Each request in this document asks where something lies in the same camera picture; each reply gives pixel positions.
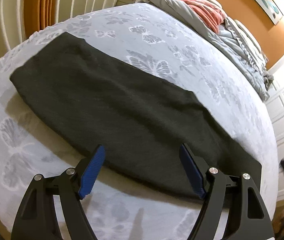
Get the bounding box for dark grey pants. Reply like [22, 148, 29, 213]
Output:
[10, 33, 262, 198]

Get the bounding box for grey butterfly bedspread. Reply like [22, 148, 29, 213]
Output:
[0, 3, 278, 239]

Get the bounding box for grey ruffled duvet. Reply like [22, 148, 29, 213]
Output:
[137, 0, 274, 101]

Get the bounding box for pink blanket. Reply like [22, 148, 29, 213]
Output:
[178, 0, 227, 34]

